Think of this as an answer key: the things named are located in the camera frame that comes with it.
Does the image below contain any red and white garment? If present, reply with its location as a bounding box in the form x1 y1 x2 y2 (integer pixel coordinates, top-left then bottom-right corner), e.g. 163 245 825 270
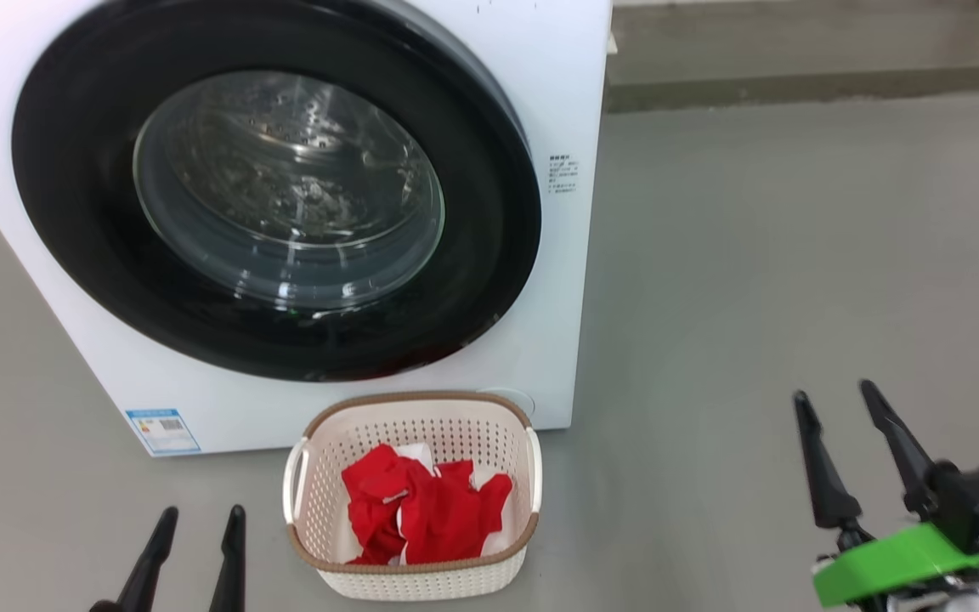
341 442 514 566

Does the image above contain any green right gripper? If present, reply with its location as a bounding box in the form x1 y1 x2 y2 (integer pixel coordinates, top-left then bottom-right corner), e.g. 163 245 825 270
793 379 979 609

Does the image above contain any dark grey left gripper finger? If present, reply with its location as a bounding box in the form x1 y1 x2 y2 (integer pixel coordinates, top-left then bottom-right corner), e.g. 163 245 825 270
207 505 246 612
90 507 179 612

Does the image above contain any round glass washer door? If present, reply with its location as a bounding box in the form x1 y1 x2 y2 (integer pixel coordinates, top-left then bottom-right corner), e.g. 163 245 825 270
12 0 541 382

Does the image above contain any cream perforated laundry basket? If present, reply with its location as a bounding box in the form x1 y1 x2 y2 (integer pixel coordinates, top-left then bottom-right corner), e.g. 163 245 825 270
282 391 543 602

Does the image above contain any white front-load washing machine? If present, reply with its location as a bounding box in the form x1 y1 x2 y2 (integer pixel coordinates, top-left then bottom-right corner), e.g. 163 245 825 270
0 0 614 458

